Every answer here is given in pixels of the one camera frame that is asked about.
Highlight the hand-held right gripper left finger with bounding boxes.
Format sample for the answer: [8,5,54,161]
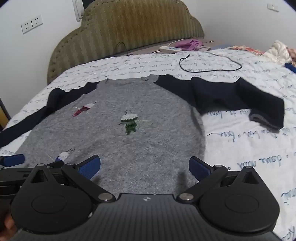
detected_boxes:
[21,155,116,203]

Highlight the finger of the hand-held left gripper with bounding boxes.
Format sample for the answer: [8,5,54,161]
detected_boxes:
[45,160,65,171]
[0,154,25,168]

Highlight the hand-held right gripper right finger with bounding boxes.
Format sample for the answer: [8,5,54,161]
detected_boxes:
[177,156,265,202]

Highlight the grey sweater with navy sleeves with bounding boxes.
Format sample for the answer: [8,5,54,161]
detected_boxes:
[0,75,285,195]

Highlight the person's left hand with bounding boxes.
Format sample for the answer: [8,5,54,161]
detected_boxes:
[0,213,16,241]

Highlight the white bed sheet with script print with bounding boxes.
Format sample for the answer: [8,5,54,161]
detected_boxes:
[0,47,296,241]

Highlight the dark wooden furniture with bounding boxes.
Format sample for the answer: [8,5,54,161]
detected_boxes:
[0,96,11,131]

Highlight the white power strip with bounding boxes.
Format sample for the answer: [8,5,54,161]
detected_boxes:
[159,46,183,52]

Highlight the purple cloth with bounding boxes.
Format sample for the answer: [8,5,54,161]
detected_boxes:
[172,38,205,52]

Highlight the floral orange cloth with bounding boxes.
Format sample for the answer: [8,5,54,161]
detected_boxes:
[229,45,265,56]

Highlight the cream crumpled cloth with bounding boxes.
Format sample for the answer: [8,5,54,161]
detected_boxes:
[264,40,292,65]

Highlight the olive upholstered headboard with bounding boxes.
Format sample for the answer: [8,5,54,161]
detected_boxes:
[47,0,205,85]

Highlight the pink crumpled cloth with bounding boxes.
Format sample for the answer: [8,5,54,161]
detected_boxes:
[287,48,296,65]

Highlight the black cable loop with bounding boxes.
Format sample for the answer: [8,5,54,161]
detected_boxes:
[179,52,242,73]

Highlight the thin black cable at headboard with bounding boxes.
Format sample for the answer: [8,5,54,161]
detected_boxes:
[114,42,133,55]

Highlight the white wall socket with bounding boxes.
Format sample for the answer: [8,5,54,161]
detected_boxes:
[21,22,33,34]
[31,14,43,29]

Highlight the white window frame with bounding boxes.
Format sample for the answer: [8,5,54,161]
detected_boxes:
[72,0,86,22]

